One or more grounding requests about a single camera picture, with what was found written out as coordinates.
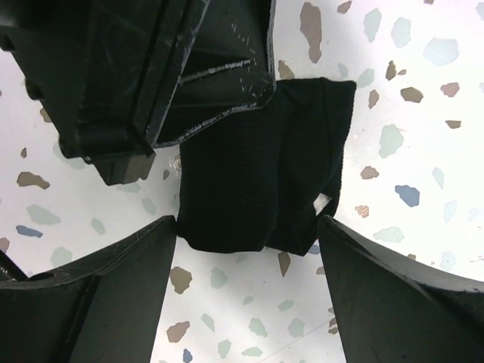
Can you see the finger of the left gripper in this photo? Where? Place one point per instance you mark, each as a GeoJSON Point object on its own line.
{"type": "Point", "coordinates": [230, 69]}
{"type": "Point", "coordinates": [105, 72]}

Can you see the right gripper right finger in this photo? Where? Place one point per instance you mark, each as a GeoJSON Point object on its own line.
{"type": "Point", "coordinates": [390, 308]}

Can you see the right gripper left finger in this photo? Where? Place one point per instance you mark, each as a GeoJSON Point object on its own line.
{"type": "Point", "coordinates": [104, 307]}

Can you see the black underwear beige waistband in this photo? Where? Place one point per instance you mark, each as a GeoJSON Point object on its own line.
{"type": "Point", "coordinates": [250, 180]}

